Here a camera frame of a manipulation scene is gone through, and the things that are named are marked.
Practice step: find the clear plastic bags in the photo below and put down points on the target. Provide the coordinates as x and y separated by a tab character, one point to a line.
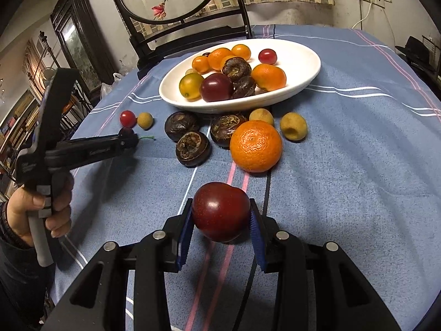
108	88

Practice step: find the red cherry tomato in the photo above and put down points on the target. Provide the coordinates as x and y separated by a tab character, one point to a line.
128	118
267	56

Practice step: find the dark red plum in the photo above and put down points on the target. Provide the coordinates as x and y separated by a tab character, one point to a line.
217	87
220	212

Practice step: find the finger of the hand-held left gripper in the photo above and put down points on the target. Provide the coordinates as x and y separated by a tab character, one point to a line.
117	144

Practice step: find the green yellow tangerine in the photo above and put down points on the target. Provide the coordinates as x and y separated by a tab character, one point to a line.
190	86

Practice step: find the white oval plate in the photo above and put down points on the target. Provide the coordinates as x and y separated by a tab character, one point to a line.
296	65

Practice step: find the person's left hand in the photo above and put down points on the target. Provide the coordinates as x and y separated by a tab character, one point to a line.
20	213

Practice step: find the dark red cherry with stem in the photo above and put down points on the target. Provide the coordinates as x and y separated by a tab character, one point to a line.
126	132

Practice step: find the round embroidered screen with stand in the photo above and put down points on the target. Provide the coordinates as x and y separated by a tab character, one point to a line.
172	3

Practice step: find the small round orange kumquat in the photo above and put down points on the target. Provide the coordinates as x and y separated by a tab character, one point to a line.
241	51

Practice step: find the dark framed painting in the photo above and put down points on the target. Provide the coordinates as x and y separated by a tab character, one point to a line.
79	48

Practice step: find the person's left forearm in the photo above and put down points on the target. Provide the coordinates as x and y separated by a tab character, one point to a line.
20	282

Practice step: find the black hat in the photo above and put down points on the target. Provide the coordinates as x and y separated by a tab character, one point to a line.
415	50

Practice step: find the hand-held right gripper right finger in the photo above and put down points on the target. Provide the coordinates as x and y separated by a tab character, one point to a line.
256	238

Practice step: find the yellow brown longan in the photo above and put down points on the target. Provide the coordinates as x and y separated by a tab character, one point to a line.
145	120
293	126
190	71
261	116

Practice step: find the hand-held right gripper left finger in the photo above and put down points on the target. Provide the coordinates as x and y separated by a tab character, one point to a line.
184	234

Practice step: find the orange tangerine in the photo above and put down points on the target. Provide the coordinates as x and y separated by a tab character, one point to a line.
219	58
255	146
269	77

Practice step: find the blue striped tablecloth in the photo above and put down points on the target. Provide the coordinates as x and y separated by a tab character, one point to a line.
344	179

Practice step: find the dark brown water chestnut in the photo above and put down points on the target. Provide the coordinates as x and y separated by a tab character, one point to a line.
244	87
181	126
236	69
227	131
192	148

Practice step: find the wooden bookshelf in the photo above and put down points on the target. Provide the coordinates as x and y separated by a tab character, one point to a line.
17	124

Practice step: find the oval orange kumquat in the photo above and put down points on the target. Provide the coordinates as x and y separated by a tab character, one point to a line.
201	64

